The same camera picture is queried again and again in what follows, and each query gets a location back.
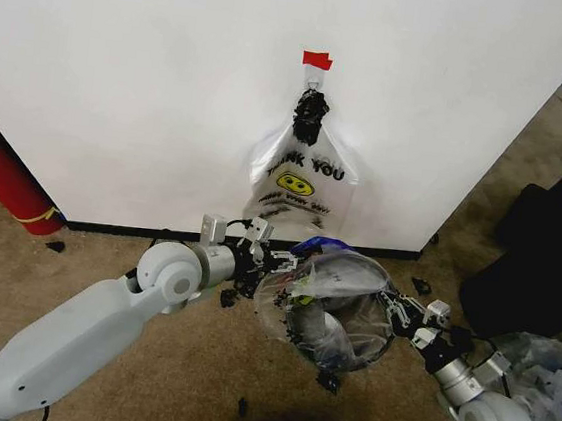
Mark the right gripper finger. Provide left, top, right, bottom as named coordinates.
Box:
left=378, top=289, right=430, bottom=321
left=375, top=299, right=419, bottom=340

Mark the heap of clear plastic bags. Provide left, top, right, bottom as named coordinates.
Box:
left=483, top=326, right=562, bottom=421

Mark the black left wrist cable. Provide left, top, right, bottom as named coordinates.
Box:
left=225, top=216, right=257, bottom=235

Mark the red tape strip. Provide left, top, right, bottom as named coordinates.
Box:
left=300, top=49, right=336, bottom=72

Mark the large black fabric bag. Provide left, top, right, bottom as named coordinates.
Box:
left=454, top=132, right=562, bottom=348

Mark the clear plastic bin liner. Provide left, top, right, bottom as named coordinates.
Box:
left=248, top=236, right=404, bottom=382

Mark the clear wall hook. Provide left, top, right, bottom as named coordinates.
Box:
left=305, top=67, right=328, bottom=94

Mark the white plastic rubbish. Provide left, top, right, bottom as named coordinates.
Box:
left=290, top=300, right=350, bottom=354

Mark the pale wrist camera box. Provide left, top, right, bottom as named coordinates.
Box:
left=248, top=216, right=278, bottom=247
left=423, top=298, right=454, bottom=331

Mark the red fire extinguisher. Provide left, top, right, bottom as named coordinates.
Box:
left=0, top=109, right=77, bottom=240

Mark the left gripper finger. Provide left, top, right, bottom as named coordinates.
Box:
left=269, top=260, right=308, bottom=280
left=266, top=247, right=304, bottom=268

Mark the clear thank you garbage bag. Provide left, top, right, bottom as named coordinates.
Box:
left=236, top=77, right=371, bottom=252

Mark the blue plastic bag piece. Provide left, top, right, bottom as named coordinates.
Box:
left=292, top=232, right=357, bottom=260

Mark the black wall baseboard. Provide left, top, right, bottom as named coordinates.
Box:
left=64, top=214, right=422, bottom=267

